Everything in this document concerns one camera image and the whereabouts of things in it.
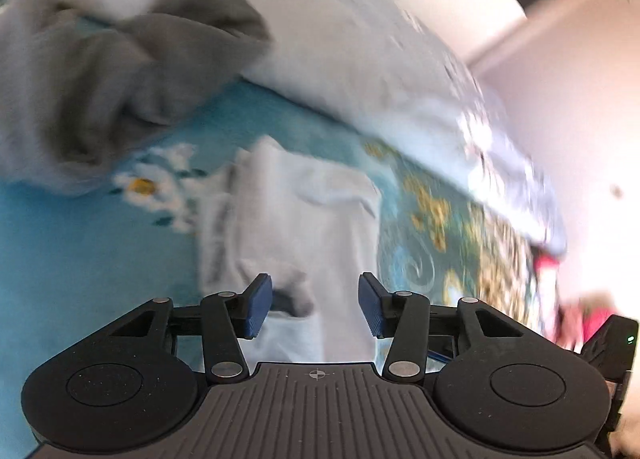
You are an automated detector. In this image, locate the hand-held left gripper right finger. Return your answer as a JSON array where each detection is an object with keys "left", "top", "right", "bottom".
[{"left": 359, "top": 272, "right": 531, "bottom": 384}]

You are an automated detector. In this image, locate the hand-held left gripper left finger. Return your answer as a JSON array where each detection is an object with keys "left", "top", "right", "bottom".
[{"left": 100, "top": 273, "right": 275, "bottom": 384}]

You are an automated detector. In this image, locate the light blue long-sleeve shirt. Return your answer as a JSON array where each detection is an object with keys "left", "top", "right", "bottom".
[{"left": 197, "top": 135, "right": 383, "bottom": 365}]

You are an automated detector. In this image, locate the pink cloth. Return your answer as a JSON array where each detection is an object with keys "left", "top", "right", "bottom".
[{"left": 532, "top": 244, "right": 567, "bottom": 290}]

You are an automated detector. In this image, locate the teal floral blanket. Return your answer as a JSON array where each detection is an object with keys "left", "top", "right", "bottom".
[{"left": 0, "top": 0, "right": 561, "bottom": 459}]

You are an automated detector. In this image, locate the grey floral quilt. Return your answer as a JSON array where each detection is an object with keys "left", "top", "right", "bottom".
[{"left": 0, "top": 0, "right": 568, "bottom": 260}]

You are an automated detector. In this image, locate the dark grey garment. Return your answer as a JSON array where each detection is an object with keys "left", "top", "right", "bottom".
[{"left": 0, "top": 0, "right": 274, "bottom": 196}]

